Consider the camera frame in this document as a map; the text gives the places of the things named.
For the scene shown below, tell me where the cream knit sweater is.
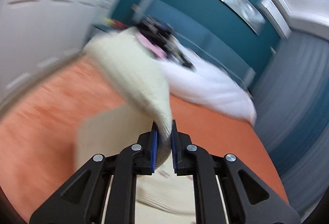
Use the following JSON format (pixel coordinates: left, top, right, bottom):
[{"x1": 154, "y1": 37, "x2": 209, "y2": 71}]
[{"x1": 75, "y1": 28, "x2": 195, "y2": 223}]

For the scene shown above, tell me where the pile of dark clothes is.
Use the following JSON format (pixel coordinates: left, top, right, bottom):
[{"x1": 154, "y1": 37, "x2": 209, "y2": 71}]
[{"x1": 135, "y1": 16, "x2": 194, "y2": 70}]

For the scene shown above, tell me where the orange plush blanket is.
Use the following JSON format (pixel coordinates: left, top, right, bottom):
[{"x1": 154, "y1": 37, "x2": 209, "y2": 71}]
[{"x1": 1, "y1": 57, "x2": 287, "y2": 221}]

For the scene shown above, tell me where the white duvet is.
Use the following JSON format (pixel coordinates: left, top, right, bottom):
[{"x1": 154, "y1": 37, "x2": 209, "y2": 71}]
[{"x1": 156, "y1": 45, "x2": 257, "y2": 126}]

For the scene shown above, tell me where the grey blue curtain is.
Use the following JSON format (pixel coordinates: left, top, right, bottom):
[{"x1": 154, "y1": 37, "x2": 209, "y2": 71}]
[{"x1": 251, "y1": 31, "x2": 328, "y2": 215}]

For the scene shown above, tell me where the teal upholstered headboard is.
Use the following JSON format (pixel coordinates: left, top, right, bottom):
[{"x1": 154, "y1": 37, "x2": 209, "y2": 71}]
[{"x1": 132, "y1": 0, "x2": 255, "y2": 89}]

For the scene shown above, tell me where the dark bedside table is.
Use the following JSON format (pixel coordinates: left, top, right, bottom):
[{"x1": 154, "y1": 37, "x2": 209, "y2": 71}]
[{"x1": 88, "y1": 24, "x2": 114, "y2": 40}]

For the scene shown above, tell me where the white air conditioner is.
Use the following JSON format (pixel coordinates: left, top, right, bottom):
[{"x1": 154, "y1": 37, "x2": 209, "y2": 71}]
[{"x1": 258, "y1": 0, "x2": 292, "y2": 39}]

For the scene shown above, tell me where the white wardrobe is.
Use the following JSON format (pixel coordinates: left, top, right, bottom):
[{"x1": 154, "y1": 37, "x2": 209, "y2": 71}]
[{"x1": 1, "y1": 0, "x2": 118, "y2": 103}]

